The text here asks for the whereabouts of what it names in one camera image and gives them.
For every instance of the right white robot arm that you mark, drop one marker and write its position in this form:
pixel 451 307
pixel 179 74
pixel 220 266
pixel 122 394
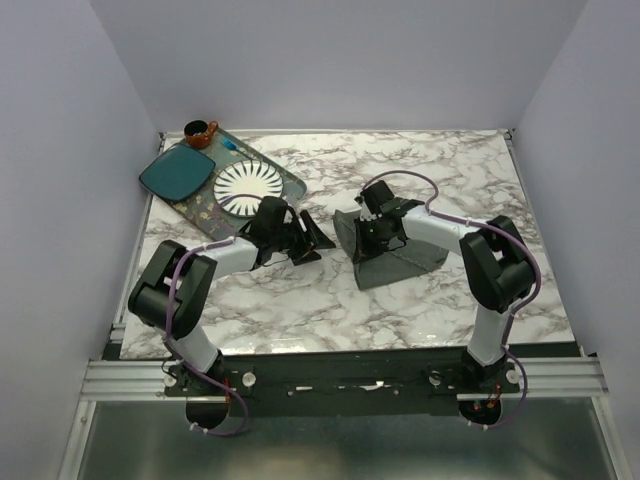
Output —
pixel 502 274

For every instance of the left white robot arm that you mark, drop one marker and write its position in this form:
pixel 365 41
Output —
pixel 171 293

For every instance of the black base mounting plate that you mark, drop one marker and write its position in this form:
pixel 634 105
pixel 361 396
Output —
pixel 437 381

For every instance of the orange ceramic mug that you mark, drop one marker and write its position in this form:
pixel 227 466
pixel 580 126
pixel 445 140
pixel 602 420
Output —
pixel 199 133

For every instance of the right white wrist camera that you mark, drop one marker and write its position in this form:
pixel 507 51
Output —
pixel 366 215

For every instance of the grey cloth napkin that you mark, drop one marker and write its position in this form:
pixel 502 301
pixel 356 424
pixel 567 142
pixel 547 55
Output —
pixel 414 259

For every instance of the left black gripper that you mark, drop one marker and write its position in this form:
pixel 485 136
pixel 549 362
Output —
pixel 300 254

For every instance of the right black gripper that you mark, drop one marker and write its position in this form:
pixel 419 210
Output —
pixel 363 250

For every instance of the floral rectangular serving tray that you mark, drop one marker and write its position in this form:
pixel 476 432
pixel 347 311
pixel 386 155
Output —
pixel 201 209

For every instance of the teal square plate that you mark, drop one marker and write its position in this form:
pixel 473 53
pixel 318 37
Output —
pixel 177 173

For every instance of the aluminium frame rail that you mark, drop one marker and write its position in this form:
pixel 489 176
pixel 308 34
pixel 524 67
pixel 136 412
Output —
pixel 114 381

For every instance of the white striped round plate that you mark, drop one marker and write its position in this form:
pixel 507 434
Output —
pixel 240 187

